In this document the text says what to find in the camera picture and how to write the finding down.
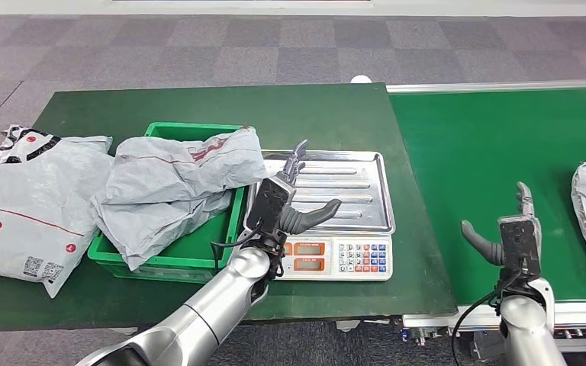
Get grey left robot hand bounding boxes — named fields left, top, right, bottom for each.
left=275, top=140, right=343, bottom=236

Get white scale with steel tray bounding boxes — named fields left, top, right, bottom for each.
left=243, top=150, right=396, bottom=282

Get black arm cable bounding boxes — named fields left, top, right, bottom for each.
left=451, top=271, right=523, bottom=366
left=210, top=226, right=264, bottom=271

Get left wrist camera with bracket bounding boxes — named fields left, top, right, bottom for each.
left=244, top=176, right=297, bottom=245

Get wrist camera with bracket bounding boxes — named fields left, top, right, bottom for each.
left=497, top=215, right=543, bottom=282
left=244, top=176, right=297, bottom=245

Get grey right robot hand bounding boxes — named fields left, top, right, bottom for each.
left=460, top=181, right=544, bottom=268

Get green plastic crate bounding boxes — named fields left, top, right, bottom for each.
left=87, top=120, right=247, bottom=284

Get green conveyor belt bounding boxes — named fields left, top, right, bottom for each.
left=387, top=78, right=586, bottom=349

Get grey parcel bag red picture print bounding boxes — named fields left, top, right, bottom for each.
left=105, top=126, right=268, bottom=207

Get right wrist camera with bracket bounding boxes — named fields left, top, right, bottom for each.
left=497, top=215, right=543, bottom=282

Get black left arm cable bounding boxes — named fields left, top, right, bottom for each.
left=210, top=226, right=264, bottom=271

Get large grey bag QR codes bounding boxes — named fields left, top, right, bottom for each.
left=0, top=124, right=116, bottom=299

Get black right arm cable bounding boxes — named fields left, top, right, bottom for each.
left=451, top=271, right=523, bottom=366

